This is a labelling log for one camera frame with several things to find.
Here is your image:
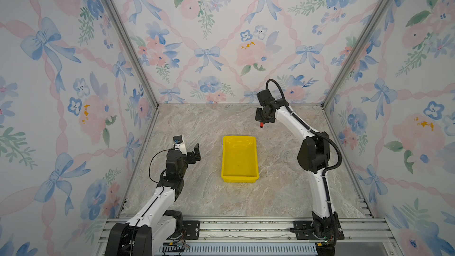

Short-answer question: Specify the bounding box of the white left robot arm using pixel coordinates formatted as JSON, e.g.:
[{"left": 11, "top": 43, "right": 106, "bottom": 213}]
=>
[{"left": 104, "top": 142, "right": 201, "bottom": 256}]

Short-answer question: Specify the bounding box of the yellow plastic bin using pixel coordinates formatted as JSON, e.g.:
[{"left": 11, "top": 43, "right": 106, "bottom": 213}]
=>
[{"left": 221, "top": 136, "right": 259, "bottom": 183}]

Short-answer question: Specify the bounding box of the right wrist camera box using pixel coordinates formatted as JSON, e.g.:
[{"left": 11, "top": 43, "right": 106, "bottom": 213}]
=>
[{"left": 257, "top": 89, "right": 275, "bottom": 107}]

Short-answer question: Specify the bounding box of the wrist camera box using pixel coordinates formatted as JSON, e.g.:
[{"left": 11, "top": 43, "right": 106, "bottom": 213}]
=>
[
  {"left": 257, "top": 89, "right": 275, "bottom": 107},
  {"left": 173, "top": 135, "right": 187, "bottom": 155}
]

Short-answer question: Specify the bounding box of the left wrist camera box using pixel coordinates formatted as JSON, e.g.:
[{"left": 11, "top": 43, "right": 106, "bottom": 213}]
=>
[{"left": 173, "top": 135, "right": 187, "bottom": 155}]

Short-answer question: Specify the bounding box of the thin black cable left arm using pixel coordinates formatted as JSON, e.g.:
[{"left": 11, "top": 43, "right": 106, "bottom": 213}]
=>
[{"left": 148, "top": 148, "right": 171, "bottom": 184}]

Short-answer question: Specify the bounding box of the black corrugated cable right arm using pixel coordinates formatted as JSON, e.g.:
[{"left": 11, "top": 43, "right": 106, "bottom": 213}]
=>
[{"left": 265, "top": 79, "right": 342, "bottom": 177}]

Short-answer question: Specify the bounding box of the aluminium corner post right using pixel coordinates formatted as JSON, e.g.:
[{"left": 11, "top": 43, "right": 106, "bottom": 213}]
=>
[{"left": 321, "top": 0, "right": 410, "bottom": 109}]

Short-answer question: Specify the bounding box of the aluminium corner post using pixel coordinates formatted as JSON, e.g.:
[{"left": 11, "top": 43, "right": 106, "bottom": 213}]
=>
[
  {"left": 86, "top": 0, "right": 159, "bottom": 109},
  {"left": 321, "top": 0, "right": 410, "bottom": 109}
]

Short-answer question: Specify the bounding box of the aluminium corner post left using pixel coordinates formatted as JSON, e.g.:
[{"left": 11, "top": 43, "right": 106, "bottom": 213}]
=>
[{"left": 86, "top": 0, "right": 159, "bottom": 109}]

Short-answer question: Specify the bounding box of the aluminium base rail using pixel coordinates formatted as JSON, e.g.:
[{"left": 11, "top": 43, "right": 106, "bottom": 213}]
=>
[{"left": 95, "top": 215, "right": 399, "bottom": 256}]

